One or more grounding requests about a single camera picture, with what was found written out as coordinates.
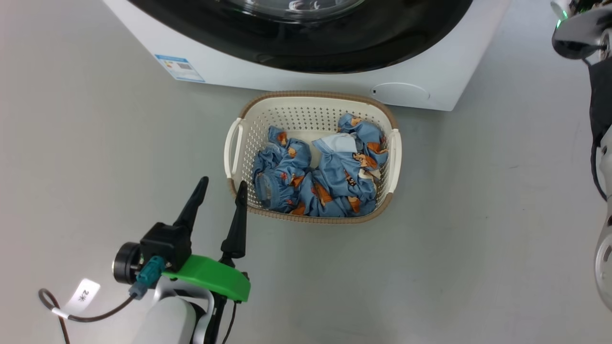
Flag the round white filter cover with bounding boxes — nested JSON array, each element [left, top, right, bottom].
[[372, 82, 431, 107]]

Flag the white front-load washing machine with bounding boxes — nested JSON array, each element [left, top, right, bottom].
[[103, 0, 512, 111]]

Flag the cream perforated laundry basket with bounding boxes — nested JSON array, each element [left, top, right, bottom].
[[224, 91, 402, 224]]

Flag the black round glass washer door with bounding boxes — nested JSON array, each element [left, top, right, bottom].
[[127, 0, 474, 74]]

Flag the white cable tag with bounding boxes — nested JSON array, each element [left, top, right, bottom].
[[52, 279, 101, 320]]

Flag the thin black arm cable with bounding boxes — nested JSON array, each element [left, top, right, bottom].
[[203, 294, 238, 344]]

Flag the black cable with teal plug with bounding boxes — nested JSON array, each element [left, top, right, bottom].
[[38, 256, 166, 344]]

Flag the blue energy label sticker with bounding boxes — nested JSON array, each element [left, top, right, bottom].
[[154, 54, 206, 83]]

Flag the blue cartoon print shirt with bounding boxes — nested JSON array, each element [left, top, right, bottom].
[[296, 113, 389, 218]]

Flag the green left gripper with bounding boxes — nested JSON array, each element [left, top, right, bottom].
[[163, 176, 251, 302]]

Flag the blue cartoon print pants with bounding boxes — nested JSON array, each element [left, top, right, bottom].
[[252, 126, 314, 214]]

